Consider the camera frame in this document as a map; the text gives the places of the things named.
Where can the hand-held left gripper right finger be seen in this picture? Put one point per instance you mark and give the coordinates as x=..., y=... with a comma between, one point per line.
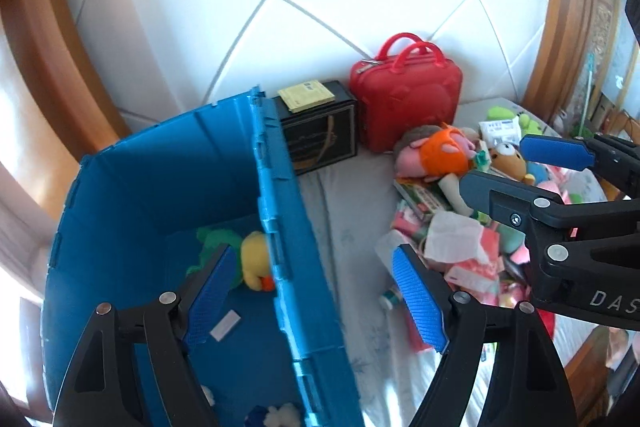
x=420, y=302

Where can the green pink flat box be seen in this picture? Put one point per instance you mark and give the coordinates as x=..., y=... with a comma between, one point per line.
x=420, y=197

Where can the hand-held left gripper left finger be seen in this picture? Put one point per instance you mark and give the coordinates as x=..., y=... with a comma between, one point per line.
x=212, y=292

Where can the brown bear plush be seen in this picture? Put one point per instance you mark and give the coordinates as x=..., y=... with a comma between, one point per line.
x=510, y=159

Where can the yellow duck plush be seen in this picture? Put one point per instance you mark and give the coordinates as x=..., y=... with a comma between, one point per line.
x=255, y=257

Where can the pink plush in orange dress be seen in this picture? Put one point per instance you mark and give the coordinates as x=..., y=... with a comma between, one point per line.
x=442, y=152

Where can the small white plush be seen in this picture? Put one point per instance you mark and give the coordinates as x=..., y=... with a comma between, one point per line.
x=275, y=416

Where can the yellow sticky note pad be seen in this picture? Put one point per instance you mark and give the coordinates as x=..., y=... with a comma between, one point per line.
x=305, y=95

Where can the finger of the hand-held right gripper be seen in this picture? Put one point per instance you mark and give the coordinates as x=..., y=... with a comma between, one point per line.
x=500, y=194
x=555, y=152

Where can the white medicine box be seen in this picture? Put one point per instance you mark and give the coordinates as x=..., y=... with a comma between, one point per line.
x=500, y=131

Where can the large green frog plush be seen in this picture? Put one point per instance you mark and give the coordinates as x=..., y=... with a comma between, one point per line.
x=215, y=239

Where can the white medicine bottle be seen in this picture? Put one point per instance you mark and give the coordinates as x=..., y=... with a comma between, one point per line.
x=391, y=299

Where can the black gift box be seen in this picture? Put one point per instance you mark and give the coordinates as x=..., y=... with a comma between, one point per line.
x=320, y=142

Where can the blue plastic crate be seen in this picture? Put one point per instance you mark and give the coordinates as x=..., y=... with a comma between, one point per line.
x=150, y=187

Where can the crumpled white tissue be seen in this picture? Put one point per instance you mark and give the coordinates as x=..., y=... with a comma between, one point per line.
x=450, y=234

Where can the pale floral tablecloth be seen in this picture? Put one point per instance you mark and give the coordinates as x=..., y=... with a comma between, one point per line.
x=350, y=267

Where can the green frog plush with eyes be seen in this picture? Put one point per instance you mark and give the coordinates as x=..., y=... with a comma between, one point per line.
x=500, y=113

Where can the frosted glass door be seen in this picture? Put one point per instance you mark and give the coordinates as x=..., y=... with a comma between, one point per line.
x=625, y=57

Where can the red carry case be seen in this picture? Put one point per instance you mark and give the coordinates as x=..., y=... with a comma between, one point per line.
x=410, y=102

